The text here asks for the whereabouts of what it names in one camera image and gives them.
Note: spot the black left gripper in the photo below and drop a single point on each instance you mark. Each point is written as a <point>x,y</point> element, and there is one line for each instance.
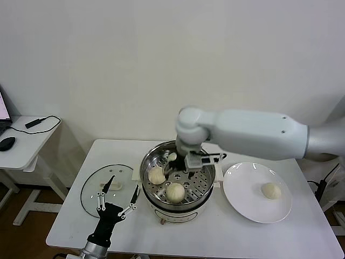
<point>109,215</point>

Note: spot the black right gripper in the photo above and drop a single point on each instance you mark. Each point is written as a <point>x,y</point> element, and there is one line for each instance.
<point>179,164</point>

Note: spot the white steamed baozi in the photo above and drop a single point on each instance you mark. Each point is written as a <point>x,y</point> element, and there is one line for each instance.
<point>175,192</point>
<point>270,191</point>
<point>157,174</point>
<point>172,156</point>

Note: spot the round glass pot lid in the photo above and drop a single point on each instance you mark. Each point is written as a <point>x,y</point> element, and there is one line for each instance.
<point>118,175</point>

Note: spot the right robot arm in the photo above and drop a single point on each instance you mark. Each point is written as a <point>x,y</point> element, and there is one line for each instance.
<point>256,132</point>

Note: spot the perforated stainless steel steamer basket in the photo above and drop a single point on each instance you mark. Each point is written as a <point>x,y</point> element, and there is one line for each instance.
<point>205,186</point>

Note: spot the stainless steel steamer pot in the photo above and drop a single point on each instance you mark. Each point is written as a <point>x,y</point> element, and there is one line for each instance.
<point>175,216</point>

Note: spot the round white plate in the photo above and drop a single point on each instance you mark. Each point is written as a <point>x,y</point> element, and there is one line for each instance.
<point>242,189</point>

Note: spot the white side table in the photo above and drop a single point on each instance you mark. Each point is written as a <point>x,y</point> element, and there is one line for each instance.
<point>24,151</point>

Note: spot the black dongle adapter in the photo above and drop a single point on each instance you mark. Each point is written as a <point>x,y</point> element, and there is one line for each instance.
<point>33,123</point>

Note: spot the black computer mouse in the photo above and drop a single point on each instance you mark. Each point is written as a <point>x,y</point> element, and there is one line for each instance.
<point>6,143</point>

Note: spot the open laptop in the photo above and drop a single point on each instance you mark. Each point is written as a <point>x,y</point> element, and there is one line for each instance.
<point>3,108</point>

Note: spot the white stand with label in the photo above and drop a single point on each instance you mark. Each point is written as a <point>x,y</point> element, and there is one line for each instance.
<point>335,184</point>

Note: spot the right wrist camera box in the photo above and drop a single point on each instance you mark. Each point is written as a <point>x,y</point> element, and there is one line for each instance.
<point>199,161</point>

